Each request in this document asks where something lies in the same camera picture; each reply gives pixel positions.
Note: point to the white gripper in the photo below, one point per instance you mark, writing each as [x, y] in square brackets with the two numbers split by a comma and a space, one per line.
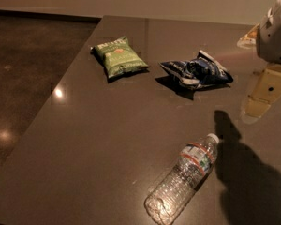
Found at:
[273, 37]

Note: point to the clear plastic water bottle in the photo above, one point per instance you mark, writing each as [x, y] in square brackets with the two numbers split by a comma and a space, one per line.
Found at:
[172, 194]

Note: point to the blue crumpled chip bag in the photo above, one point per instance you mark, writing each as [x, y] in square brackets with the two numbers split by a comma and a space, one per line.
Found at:
[201, 72]

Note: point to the green chip bag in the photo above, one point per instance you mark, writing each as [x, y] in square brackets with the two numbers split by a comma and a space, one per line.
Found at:
[118, 57]

